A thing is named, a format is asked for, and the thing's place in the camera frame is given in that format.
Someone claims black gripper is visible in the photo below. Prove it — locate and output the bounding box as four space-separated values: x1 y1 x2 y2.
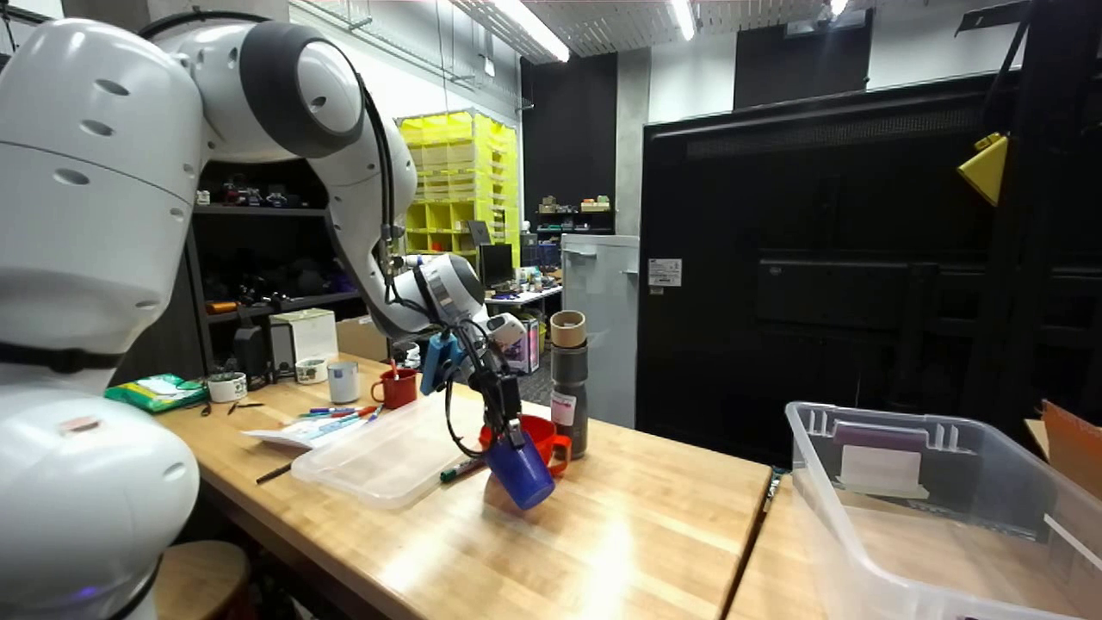
457 328 528 446

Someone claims black marker pen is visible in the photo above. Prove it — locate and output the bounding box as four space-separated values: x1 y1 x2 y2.
251 457 298 489

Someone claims black shelf unit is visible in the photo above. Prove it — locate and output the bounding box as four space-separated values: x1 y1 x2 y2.
133 154 371 379

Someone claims black wrist cable bundle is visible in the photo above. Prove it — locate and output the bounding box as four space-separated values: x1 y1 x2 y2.
438 379 495 460

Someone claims yellow triangular object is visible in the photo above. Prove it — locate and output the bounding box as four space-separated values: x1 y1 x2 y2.
954 126 1015 209

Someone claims tall bottle with cork lid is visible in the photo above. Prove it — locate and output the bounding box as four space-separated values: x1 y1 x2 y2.
543 307 595 460

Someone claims grey tin can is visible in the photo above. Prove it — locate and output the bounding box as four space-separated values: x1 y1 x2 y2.
324 358 366 408

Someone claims clear plastic storage bin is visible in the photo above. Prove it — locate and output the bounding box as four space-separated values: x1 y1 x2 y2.
783 395 1102 620

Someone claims grey cabinet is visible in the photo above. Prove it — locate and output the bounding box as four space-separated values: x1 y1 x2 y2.
558 230 644 429

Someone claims clear flat plastic lid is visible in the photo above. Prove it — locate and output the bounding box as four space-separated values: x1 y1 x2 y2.
285 394 501 516

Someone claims green packet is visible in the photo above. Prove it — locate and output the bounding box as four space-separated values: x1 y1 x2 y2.
105 367 214 418

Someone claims large black panel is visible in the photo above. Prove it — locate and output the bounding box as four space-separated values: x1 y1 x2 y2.
635 71 1102 465

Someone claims long ceiling light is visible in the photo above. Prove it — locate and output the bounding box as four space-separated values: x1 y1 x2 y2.
486 0 577 69
661 0 703 44

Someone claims white tape roll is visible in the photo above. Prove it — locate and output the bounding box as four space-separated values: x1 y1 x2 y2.
202 367 251 407

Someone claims red measuring cup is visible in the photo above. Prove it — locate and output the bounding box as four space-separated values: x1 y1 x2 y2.
370 361 423 414

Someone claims blue plastic cup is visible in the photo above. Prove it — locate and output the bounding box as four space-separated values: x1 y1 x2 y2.
484 422 563 512

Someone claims white notepad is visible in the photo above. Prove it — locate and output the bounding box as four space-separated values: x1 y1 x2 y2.
245 408 371 454

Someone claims yellow shelf rack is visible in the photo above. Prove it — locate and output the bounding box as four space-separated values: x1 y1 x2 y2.
393 108 528 276

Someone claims green capped white marker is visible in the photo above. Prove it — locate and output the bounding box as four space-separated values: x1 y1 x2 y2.
438 454 493 484

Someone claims round wooden stool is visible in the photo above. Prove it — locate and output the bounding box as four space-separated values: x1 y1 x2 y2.
152 536 260 620

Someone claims white box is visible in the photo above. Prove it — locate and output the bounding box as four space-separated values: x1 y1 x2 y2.
270 304 344 375

